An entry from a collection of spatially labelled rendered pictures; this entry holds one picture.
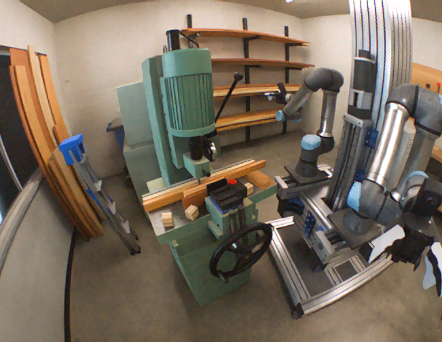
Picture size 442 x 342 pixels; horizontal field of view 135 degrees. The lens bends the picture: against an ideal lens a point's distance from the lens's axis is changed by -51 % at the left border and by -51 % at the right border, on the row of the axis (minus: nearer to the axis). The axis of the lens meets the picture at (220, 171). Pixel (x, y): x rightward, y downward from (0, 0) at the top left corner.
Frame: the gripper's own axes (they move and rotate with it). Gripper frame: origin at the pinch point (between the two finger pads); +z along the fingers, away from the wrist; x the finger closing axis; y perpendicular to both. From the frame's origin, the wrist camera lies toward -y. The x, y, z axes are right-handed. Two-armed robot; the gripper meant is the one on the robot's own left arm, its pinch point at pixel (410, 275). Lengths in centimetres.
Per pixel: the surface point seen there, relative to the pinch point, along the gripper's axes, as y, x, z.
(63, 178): 21, 191, 77
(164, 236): 27, 65, 14
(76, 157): -1, 142, 47
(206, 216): 26, 63, -4
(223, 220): 23, 53, -6
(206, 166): 9, 71, -13
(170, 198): 21, 79, 4
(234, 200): 17, 52, -11
